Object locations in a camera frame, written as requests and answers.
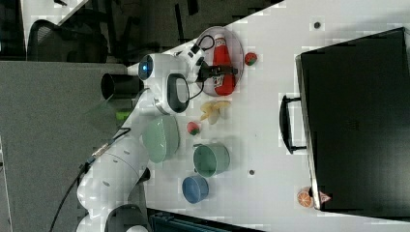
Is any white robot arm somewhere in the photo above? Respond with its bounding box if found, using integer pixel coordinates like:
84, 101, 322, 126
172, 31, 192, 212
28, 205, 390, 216
75, 44, 240, 232

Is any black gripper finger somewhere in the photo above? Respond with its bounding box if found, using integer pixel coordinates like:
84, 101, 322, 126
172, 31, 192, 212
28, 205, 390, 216
208, 66, 238, 75

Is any yellow plush peeled banana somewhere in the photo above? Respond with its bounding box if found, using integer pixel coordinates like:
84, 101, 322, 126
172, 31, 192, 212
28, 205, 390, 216
200, 101, 230, 125

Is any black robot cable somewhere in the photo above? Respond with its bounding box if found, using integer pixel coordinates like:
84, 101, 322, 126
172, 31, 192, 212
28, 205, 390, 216
47, 127, 132, 232

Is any red plush ketchup bottle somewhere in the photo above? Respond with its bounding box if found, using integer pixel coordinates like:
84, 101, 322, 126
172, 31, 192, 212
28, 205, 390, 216
213, 34, 235, 96

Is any red plush strawberry near plate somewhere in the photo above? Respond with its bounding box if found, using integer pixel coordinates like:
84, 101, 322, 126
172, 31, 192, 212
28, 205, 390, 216
245, 52, 257, 66

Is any green plastic mug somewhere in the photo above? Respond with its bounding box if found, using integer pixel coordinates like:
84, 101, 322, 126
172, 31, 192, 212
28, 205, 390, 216
193, 143, 230, 178

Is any red plush strawberry near colander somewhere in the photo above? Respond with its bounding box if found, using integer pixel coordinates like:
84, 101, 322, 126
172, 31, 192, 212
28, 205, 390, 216
187, 122, 200, 135

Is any silver black toaster oven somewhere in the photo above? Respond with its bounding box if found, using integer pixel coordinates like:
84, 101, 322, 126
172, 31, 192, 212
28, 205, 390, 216
295, 27, 410, 221

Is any orange slice toy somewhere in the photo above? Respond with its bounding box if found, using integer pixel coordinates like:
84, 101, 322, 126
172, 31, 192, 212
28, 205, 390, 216
297, 187, 313, 208

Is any black office chair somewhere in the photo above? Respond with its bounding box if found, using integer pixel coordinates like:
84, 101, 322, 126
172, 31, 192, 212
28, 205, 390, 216
26, 19, 108, 63

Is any black cylinder cup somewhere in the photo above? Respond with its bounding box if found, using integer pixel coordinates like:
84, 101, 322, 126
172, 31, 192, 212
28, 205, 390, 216
101, 73, 144, 100

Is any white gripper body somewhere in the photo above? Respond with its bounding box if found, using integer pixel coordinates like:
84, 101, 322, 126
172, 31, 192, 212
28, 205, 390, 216
176, 44, 206, 83

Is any blue plastic cup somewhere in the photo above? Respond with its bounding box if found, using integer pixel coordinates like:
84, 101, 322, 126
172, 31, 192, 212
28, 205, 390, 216
182, 175, 209, 204

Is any green perforated colander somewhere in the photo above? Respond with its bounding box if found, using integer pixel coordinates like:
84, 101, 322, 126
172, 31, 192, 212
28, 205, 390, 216
142, 115, 180, 163

